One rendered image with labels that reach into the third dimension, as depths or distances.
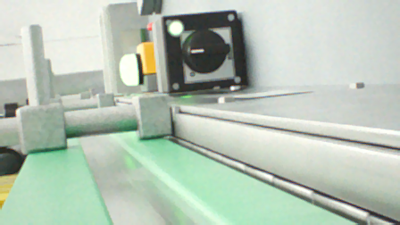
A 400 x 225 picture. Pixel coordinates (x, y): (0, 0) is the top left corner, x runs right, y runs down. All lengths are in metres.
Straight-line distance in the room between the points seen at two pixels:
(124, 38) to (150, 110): 1.11
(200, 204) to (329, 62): 0.36
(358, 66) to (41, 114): 0.21
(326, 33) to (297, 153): 0.35
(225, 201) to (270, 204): 0.02
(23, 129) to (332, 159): 0.28
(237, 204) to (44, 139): 0.26
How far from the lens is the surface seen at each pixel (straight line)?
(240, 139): 0.28
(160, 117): 0.44
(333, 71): 0.55
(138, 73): 1.07
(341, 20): 0.53
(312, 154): 0.20
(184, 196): 0.23
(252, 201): 0.20
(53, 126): 0.44
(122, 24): 1.55
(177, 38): 0.77
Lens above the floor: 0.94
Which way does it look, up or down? 10 degrees down
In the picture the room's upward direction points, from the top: 97 degrees counter-clockwise
